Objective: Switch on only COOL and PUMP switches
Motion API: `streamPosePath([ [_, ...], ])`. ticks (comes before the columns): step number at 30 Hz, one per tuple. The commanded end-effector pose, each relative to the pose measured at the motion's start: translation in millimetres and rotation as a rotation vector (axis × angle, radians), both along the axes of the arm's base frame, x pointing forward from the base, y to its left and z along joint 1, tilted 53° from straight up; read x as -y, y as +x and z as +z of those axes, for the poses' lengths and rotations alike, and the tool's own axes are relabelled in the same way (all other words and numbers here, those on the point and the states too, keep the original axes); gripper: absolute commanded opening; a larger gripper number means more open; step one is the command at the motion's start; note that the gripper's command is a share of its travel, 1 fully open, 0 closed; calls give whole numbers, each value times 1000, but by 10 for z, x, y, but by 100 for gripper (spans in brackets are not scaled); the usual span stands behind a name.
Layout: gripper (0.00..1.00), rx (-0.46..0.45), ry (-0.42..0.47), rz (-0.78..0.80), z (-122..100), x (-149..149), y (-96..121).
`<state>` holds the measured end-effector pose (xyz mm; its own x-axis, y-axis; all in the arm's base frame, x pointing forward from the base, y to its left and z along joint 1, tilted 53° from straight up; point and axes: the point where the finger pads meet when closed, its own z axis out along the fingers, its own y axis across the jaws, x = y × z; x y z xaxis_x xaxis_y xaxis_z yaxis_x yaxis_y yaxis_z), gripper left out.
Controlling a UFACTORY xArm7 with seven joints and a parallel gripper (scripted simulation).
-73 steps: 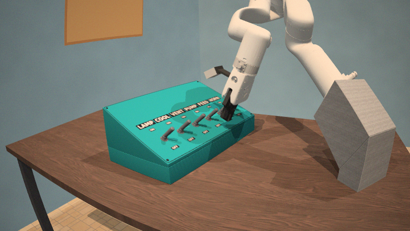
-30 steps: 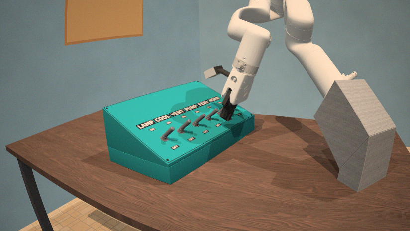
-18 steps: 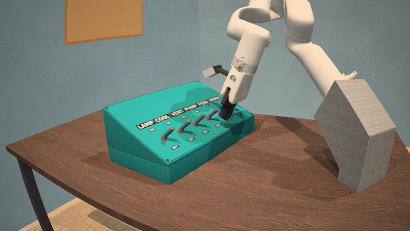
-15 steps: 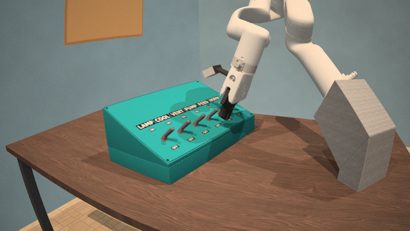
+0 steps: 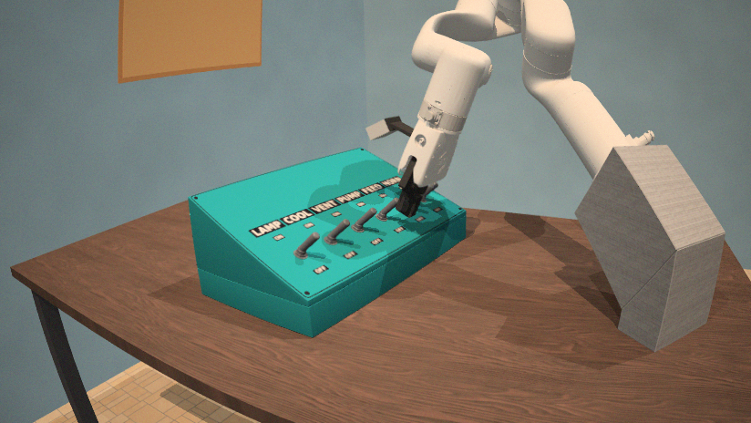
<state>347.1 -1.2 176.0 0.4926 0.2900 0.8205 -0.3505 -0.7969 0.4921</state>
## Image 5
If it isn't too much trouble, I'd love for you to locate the teal switch console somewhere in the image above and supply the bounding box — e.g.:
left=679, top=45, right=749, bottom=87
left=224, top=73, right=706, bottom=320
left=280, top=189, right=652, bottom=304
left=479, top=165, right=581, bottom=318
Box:
left=188, top=148, right=467, bottom=337

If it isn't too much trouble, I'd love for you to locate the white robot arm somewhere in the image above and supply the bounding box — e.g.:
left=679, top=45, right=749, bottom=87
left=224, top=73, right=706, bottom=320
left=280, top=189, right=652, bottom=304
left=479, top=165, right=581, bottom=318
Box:
left=412, top=0, right=655, bottom=182

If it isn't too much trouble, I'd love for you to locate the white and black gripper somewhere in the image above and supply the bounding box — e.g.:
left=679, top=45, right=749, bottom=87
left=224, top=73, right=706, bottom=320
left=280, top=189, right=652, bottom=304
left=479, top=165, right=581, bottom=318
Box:
left=396, top=113, right=462, bottom=218

